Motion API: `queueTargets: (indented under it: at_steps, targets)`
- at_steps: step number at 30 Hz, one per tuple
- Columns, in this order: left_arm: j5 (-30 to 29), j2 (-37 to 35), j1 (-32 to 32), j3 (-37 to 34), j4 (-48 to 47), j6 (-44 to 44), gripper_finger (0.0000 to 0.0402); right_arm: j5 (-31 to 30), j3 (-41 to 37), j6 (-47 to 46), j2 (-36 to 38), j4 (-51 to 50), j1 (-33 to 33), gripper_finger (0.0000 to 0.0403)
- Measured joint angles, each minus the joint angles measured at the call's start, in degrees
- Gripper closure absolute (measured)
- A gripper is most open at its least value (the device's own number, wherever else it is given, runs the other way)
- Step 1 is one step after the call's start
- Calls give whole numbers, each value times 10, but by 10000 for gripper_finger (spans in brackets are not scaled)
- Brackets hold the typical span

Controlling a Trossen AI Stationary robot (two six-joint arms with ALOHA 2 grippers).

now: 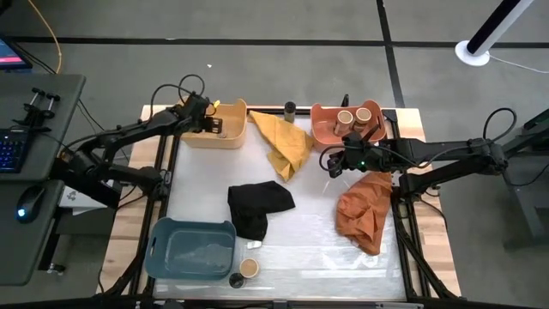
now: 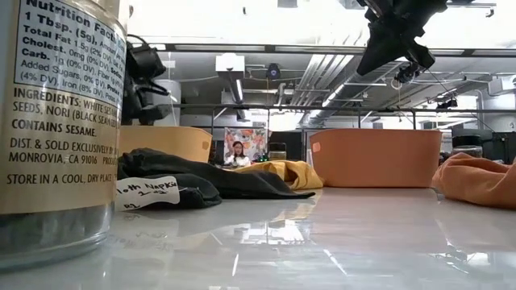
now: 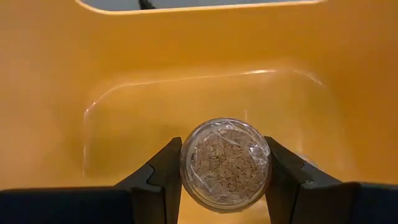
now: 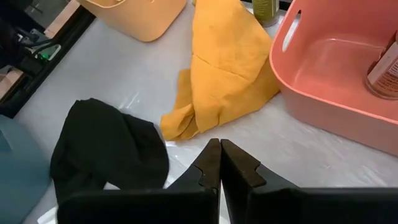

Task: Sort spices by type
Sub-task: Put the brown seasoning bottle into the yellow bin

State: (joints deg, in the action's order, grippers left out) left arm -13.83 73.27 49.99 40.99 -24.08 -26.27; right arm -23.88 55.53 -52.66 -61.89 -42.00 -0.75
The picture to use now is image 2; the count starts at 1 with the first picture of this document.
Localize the large gold-lidded sesame jar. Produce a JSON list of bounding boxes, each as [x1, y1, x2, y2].
[[0, 0, 128, 270]]

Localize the black metal rack rail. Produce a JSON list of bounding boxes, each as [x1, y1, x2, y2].
[[159, 103, 516, 114]]

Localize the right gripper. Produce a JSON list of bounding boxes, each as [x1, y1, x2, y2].
[[356, 0, 448, 77]]

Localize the orange cloth napkin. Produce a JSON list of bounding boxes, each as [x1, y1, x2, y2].
[[431, 151, 516, 210]]

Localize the black cloth napkin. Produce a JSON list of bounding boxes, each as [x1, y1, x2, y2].
[[116, 147, 316, 210]]

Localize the yellow cloth napkin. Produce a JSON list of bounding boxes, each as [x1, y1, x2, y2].
[[232, 159, 324, 191]]

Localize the white ceiling box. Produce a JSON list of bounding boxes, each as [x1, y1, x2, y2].
[[214, 53, 246, 73]]

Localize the person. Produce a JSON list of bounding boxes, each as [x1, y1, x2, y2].
[[224, 140, 252, 168]]

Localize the yellow plastic bin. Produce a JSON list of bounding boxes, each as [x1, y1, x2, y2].
[[119, 125, 214, 164]]

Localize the orange plastic bin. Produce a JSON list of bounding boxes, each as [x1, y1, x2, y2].
[[309, 128, 443, 189]]

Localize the black screen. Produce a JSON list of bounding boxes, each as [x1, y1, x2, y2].
[[267, 130, 304, 162]]

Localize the black-lidded glass spice jar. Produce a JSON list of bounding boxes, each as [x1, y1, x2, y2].
[[451, 135, 484, 159]]

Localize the silver ventilation duct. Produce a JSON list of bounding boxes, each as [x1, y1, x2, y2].
[[289, 52, 404, 126]]

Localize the black-lidded green label jar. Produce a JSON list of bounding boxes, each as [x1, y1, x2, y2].
[[268, 142, 288, 162]]

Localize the grey overhead frame beam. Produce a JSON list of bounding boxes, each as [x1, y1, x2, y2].
[[151, 43, 516, 57]]

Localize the white handwritten label tag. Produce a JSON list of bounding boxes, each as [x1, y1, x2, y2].
[[114, 175, 181, 213]]

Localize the floral poster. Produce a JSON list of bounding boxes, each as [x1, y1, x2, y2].
[[223, 127, 268, 162]]

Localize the round black ceiling camera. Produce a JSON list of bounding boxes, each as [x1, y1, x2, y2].
[[265, 63, 282, 81]]

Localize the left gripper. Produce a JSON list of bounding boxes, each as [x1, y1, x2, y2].
[[125, 42, 174, 126]]

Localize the black monitor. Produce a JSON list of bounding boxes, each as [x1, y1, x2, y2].
[[451, 127, 495, 158], [492, 131, 516, 165]]

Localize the black hanging camera cluster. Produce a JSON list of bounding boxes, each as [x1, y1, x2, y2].
[[393, 62, 429, 85]]

